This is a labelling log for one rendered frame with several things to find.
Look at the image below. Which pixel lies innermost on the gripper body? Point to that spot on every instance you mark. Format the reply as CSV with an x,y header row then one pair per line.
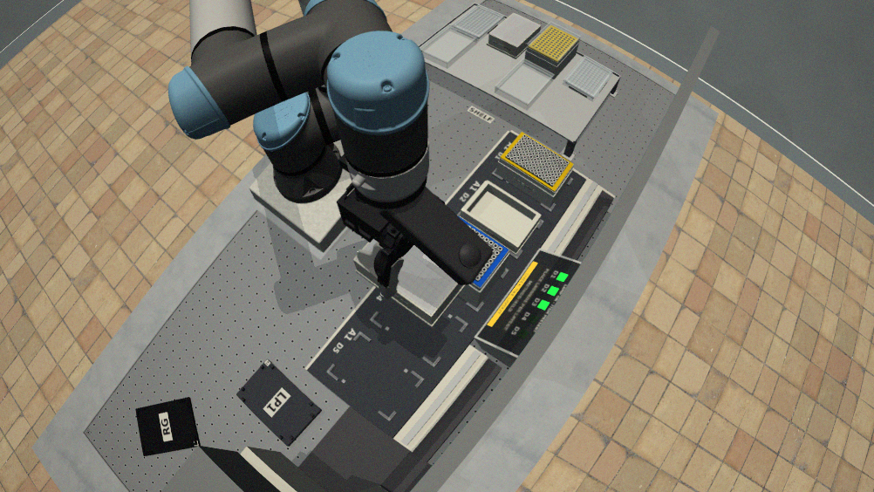
x,y
366,221

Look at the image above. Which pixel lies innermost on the grey flat shelf table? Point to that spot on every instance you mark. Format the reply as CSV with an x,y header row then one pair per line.
x,y
559,108

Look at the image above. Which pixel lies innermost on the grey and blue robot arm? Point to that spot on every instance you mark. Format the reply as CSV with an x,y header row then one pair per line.
x,y
376,105

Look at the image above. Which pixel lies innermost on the blue tip rack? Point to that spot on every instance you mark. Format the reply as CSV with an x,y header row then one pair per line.
x,y
474,293

